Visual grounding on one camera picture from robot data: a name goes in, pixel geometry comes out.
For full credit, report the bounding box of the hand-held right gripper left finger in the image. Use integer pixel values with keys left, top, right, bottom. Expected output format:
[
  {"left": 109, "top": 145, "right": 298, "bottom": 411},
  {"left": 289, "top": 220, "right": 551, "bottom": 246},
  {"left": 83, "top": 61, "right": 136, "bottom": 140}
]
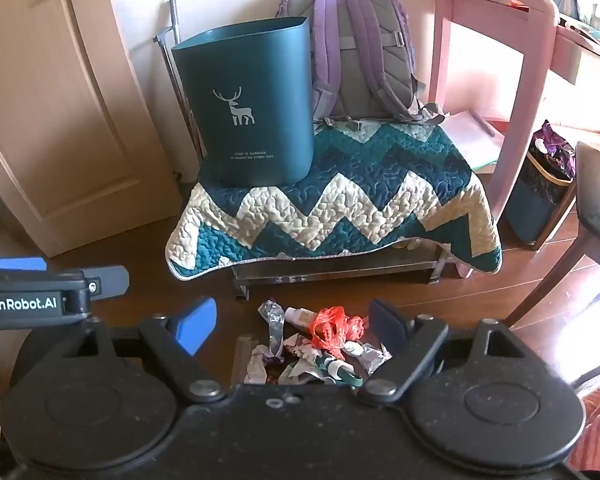
[{"left": 60, "top": 296, "right": 228, "bottom": 403}]

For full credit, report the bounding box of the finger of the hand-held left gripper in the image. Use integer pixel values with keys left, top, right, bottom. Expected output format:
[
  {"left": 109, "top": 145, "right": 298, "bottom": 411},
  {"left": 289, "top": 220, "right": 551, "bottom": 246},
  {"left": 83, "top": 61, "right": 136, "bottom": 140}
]
[
  {"left": 0, "top": 257, "right": 48, "bottom": 272},
  {"left": 85, "top": 266, "right": 131, "bottom": 302}
]

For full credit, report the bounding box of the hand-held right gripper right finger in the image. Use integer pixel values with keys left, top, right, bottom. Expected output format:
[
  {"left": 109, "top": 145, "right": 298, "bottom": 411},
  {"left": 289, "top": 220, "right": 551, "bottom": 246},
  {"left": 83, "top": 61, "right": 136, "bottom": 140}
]
[{"left": 357, "top": 297, "right": 528, "bottom": 403}]

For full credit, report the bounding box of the yellow label drink bottle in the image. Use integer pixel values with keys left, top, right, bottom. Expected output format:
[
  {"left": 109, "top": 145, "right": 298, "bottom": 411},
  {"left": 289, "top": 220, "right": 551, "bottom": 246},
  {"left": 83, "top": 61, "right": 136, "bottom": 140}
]
[{"left": 285, "top": 307, "right": 322, "bottom": 330}]

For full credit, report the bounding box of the teal deer print trash bin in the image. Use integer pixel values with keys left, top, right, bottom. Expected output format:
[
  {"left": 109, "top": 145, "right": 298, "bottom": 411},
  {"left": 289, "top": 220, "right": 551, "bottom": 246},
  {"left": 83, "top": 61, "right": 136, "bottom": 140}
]
[{"left": 171, "top": 16, "right": 315, "bottom": 187}]

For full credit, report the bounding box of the silver crumpled candy wrapper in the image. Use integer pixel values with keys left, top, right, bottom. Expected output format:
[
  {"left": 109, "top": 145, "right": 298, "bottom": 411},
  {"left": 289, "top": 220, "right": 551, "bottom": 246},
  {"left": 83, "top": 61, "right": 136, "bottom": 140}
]
[{"left": 349, "top": 341, "right": 392, "bottom": 375}]

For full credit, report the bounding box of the clear ribbed plastic wrapper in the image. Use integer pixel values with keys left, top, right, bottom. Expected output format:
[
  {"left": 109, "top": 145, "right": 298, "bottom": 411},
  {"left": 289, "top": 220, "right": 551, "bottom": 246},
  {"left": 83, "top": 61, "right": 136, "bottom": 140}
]
[{"left": 232, "top": 337, "right": 259, "bottom": 387}]

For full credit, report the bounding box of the green white crumpled wrapper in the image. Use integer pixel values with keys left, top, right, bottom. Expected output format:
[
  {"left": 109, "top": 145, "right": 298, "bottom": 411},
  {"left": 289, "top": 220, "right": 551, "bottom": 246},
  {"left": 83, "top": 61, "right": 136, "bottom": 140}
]
[{"left": 324, "top": 359, "right": 365, "bottom": 389}]

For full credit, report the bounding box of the crumpled silver foil strip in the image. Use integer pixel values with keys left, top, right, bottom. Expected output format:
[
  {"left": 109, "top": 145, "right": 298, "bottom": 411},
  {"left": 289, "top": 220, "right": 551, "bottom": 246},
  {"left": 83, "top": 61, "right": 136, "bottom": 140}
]
[{"left": 258, "top": 300, "right": 287, "bottom": 357}]

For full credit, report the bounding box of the white purple crumpled wrapper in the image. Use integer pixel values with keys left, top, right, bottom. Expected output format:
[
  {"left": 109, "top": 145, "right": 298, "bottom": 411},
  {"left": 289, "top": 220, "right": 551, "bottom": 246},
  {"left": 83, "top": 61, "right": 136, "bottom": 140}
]
[{"left": 249, "top": 344, "right": 284, "bottom": 387}]

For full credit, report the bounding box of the low metal table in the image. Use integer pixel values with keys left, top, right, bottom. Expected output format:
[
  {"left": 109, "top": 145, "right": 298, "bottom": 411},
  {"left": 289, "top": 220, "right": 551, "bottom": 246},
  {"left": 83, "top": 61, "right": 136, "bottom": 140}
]
[{"left": 230, "top": 245, "right": 453, "bottom": 302}]

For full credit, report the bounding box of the white printed crumpled paper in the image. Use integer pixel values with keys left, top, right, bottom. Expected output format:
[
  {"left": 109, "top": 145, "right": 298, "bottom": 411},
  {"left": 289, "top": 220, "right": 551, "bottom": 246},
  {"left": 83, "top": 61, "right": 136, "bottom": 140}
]
[{"left": 280, "top": 334, "right": 332, "bottom": 387}]

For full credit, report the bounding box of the teal cream zigzag quilt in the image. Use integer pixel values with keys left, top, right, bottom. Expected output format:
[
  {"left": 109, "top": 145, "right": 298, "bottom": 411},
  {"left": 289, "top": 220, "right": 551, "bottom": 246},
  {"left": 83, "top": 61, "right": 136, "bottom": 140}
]
[{"left": 165, "top": 120, "right": 503, "bottom": 282}]

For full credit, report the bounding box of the beige wooden door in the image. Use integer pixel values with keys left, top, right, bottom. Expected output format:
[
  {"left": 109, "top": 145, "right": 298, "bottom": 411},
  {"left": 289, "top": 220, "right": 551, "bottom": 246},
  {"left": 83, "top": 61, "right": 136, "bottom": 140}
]
[{"left": 0, "top": 0, "right": 183, "bottom": 257}]

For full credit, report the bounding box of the small bin with black liner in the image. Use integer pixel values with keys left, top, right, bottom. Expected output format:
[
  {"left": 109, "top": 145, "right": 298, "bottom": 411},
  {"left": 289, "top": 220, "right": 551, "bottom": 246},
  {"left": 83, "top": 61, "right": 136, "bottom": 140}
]
[{"left": 500, "top": 120, "right": 578, "bottom": 251}]

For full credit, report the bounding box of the white paper stack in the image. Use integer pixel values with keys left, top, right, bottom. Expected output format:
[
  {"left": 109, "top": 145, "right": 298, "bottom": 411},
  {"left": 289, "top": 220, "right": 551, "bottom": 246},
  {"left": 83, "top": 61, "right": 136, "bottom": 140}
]
[{"left": 445, "top": 110, "right": 507, "bottom": 173}]

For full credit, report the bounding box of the grey marker pen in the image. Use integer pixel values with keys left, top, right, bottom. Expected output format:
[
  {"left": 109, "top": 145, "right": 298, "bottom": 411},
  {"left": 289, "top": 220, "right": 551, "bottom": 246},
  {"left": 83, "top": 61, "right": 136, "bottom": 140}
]
[{"left": 470, "top": 109, "right": 496, "bottom": 137}]

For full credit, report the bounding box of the purple foil wrapper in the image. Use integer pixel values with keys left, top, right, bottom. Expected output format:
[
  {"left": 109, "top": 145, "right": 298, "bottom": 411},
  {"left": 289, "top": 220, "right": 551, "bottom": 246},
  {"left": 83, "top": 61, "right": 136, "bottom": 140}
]
[{"left": 530, "top": 120, "right": 577, "bottom": 183}]

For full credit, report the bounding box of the black walking cane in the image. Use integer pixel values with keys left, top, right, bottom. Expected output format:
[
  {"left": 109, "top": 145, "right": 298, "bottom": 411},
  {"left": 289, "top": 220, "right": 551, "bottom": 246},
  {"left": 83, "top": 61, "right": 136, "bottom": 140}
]
[{"left": 153, "top": 30, "right": 203, "bottom": 161}]

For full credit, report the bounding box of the purple grey backpack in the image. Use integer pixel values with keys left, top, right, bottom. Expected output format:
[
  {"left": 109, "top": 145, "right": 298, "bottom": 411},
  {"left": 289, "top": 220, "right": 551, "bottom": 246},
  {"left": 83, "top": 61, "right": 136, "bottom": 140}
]
[{"left": 275, "top": 0, "right": 446, "bottom": 126}]

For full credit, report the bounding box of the pink wooden desk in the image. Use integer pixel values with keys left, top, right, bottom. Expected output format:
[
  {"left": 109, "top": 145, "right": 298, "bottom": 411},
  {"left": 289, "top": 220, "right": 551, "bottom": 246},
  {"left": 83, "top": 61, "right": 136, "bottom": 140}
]
[{"left": 426, "top": 0, "right": 600, "bottom": 281}]

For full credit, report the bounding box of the colourful picture book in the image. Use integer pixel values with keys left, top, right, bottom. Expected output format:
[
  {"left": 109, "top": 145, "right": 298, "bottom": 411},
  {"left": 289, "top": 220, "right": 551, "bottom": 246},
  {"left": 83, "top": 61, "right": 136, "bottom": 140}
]
[{"left": 560, "top": 16, "right": 600, "bottom": 57}]

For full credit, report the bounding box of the grey small bag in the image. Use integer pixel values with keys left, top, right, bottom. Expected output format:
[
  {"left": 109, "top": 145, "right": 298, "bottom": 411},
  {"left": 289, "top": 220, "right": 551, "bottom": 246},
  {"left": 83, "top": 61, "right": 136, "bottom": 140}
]
[{"left": 546, "top": 0, "right": 581, "bottom": 22}]

